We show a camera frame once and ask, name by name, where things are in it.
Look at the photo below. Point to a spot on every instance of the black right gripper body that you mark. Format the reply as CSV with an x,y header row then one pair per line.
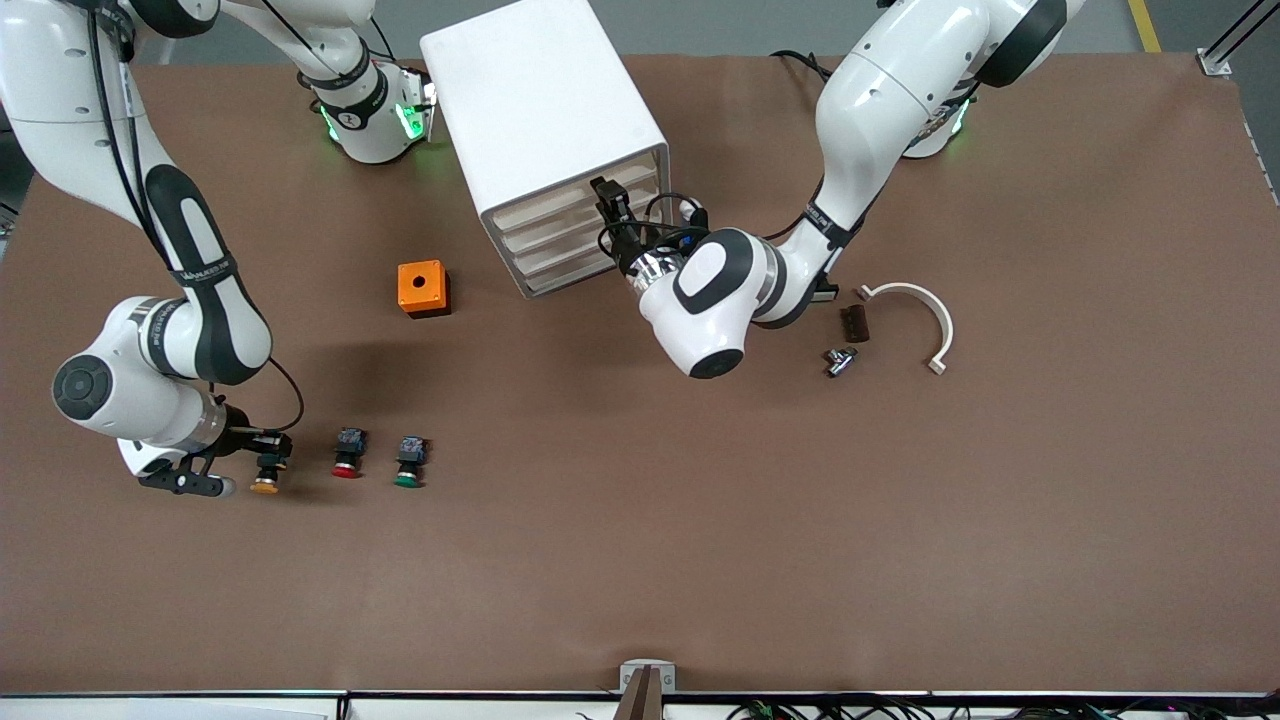
x,y
243,440

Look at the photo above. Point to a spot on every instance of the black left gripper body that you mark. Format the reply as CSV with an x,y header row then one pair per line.
x,y
626,246

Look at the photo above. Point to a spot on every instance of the yellow push button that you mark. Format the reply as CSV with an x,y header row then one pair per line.
x,y
266,487

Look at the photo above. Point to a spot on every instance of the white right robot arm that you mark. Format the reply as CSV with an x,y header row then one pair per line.
x,y
60,100

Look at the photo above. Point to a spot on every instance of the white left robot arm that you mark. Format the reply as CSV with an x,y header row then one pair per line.
x,y
870,100

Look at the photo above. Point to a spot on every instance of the red push button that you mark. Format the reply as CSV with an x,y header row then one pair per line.
x,y
347,455

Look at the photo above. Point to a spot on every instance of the white drawer cabinet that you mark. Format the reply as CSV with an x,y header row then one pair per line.
x,y
540,100

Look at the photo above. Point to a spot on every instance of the green push button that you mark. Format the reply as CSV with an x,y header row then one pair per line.
x,y
408,468

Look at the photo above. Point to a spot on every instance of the orange box with hole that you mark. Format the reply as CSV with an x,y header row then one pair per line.
x,y
420,288

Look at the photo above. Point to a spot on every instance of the brown terminal block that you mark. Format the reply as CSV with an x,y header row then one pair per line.
x,y
856,323

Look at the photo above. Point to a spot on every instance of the black white-faced switch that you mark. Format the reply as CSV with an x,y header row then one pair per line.
x,y
828,294

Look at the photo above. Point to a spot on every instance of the silver metal key switch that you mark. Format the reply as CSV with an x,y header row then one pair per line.
x,y
840,362

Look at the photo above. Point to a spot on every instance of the white curved plastic bracket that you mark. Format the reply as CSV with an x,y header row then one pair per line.
x,y
925,298

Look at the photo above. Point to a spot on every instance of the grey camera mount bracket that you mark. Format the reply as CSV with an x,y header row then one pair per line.
x,y
647,675

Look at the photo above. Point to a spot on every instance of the aluminium frame profile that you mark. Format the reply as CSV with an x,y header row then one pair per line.
x,y
1225,45

